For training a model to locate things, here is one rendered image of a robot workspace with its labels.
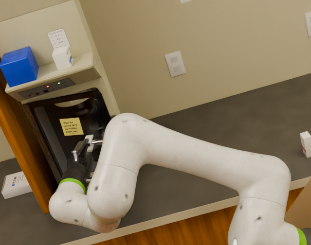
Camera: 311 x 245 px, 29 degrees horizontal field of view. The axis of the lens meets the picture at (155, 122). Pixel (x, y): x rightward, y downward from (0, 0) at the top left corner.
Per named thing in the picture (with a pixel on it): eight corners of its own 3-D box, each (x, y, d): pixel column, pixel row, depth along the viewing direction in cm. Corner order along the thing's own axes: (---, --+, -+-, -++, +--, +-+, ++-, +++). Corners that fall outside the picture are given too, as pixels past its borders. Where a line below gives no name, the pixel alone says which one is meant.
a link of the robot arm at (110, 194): (141, 172, 154) (95, 159, 154) (129, 221, 150) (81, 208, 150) (135, 184, 172) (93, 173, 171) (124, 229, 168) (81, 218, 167)
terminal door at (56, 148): (61, 185, 247) (23, 103, 226) (132, 175, 239) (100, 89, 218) (61, 186, 246) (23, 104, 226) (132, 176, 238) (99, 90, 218)
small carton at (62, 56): (60, 63, 217) (53, 49, 214) (73, 60, 216) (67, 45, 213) (58, 70, 212) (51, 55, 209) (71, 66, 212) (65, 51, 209)
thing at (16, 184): (8, 182, 269) (5, 175, 267) (43, 173, 268) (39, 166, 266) (4, 199, 259) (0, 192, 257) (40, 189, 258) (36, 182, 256)
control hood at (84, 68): (18, 98, 226) (8, 76, 221) (102, 74, 223) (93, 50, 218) (15, 114, 216) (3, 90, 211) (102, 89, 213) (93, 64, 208)
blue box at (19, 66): (12, 75, 220) (3, 53, 215) (39, 67, 219) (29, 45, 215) (9, 88, 211) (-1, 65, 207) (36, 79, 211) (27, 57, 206)
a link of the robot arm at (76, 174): (52, 180, 204) (62, 201, 209) (84, 175, 201) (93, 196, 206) (57, 169, 209) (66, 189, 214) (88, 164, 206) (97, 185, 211)
